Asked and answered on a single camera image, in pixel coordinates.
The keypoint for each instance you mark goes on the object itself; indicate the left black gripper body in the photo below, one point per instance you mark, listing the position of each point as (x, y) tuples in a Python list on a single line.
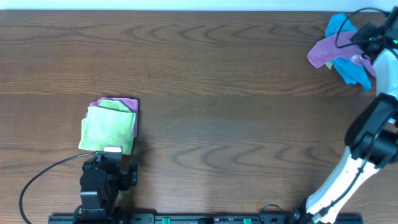
[(111, 157)]

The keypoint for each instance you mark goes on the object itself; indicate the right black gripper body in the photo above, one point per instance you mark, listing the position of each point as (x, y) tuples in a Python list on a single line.
[(367, 32)]

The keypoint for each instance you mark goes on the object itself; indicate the purple microfiber cloth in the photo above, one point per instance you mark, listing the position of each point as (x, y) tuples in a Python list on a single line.
[(321, 53)]

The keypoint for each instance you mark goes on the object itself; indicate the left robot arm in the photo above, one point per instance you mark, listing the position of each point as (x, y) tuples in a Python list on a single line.
[(102, 180)]

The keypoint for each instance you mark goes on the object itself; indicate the blue crumpled cloth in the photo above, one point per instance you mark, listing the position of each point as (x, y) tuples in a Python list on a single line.
[(352, 66)]

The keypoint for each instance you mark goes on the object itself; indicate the folded green cloth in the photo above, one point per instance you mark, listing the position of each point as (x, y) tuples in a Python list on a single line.
[(110, 123)]

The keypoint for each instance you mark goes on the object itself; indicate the yellow-green crumpled cloth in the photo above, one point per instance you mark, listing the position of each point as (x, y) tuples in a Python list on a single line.
[(329, 65)]

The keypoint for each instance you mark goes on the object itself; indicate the folded purple cloth underneath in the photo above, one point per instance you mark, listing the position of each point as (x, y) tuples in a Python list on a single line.
[(132, 104)]

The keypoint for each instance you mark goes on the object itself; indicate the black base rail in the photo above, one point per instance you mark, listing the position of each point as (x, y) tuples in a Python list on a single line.
[(148, 218)]

